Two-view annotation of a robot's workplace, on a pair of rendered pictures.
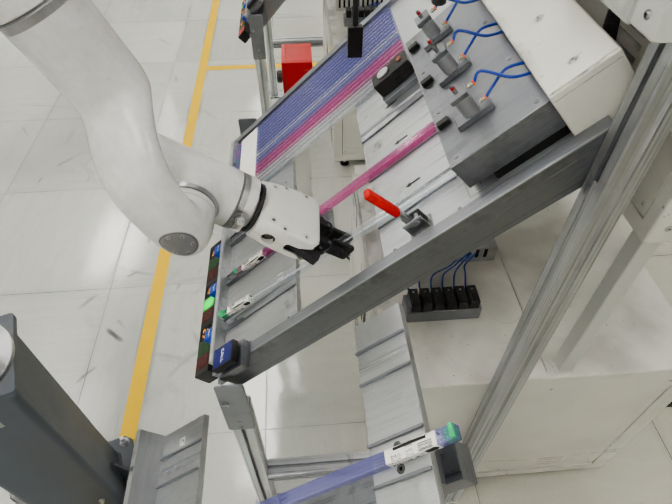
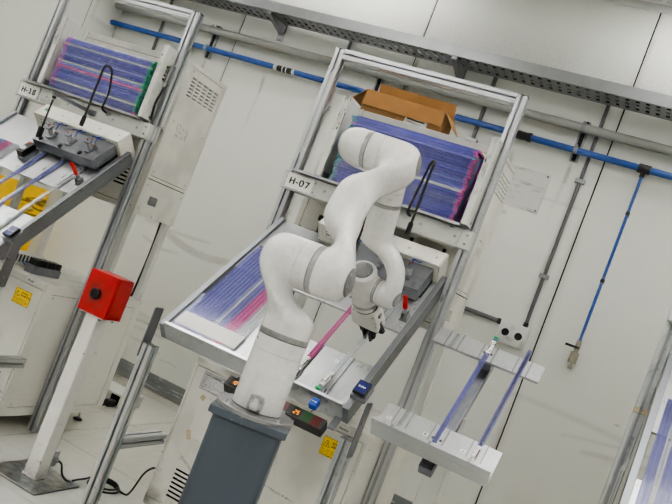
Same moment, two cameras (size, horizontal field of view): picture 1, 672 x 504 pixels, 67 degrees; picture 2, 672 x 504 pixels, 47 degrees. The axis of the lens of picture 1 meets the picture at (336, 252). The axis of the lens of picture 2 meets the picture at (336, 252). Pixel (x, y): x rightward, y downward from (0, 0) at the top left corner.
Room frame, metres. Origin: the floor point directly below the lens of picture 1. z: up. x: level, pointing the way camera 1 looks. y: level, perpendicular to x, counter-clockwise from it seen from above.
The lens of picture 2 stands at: (-0.40, 2.28, 1.07)
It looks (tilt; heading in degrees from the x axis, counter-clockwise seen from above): 2 degrees up; 297
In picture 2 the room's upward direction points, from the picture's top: 21 degrees clockwise
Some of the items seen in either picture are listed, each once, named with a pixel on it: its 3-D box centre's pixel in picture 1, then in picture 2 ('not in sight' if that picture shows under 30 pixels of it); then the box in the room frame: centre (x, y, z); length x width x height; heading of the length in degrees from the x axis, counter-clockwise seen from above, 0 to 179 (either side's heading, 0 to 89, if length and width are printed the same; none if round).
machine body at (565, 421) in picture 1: (473, 320); (285, 469); (0.83, -0.40, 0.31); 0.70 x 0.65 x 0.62; 4
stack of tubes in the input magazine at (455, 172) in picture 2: not in sight; (405, 168); (0.76, -0.28, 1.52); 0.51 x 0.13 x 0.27; 4
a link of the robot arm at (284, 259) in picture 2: not in sight; (289, 286); (0.49, 0.69, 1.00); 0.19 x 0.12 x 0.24; 9
